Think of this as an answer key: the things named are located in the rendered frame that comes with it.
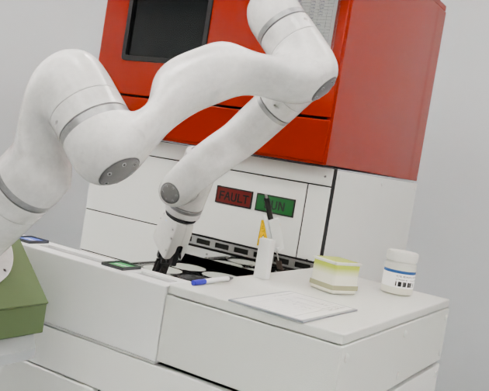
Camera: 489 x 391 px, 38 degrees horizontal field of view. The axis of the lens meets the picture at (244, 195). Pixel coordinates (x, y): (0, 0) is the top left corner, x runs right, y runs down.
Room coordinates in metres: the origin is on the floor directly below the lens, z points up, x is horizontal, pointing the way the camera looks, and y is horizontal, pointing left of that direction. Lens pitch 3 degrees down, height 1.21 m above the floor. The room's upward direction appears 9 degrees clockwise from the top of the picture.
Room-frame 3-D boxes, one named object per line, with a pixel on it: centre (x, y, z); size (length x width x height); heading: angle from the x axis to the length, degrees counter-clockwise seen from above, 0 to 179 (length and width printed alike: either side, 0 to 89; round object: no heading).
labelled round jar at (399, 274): (1.58, -0.37, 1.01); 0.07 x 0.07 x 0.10
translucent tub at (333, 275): (1.47, -0.21, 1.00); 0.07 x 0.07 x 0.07; 36
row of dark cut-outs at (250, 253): (1.91, -0.02, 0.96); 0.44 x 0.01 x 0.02; 59
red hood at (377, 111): (2.28, -0.03, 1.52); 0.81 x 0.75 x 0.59; 59
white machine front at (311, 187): (2.01, 0.13, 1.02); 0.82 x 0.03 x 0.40; 59
